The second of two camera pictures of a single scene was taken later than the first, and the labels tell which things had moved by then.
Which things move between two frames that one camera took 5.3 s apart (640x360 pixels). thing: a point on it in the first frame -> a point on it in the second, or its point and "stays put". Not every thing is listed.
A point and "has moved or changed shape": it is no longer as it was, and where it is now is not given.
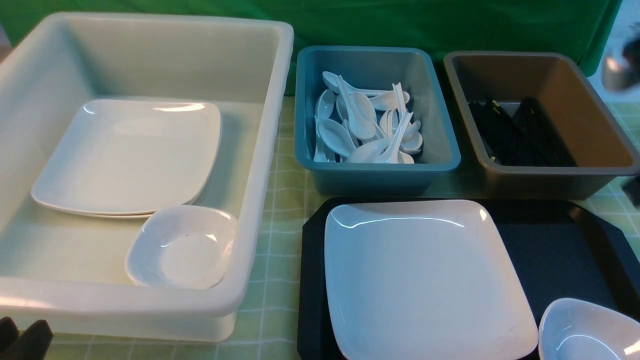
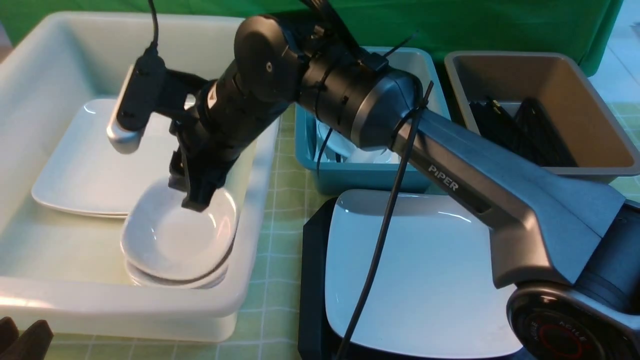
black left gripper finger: x=9 y=332 stays put
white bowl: x=572 y=329 has moved or changed shape
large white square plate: x=422 y=280 stays put
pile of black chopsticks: x=528 y=139 stays put
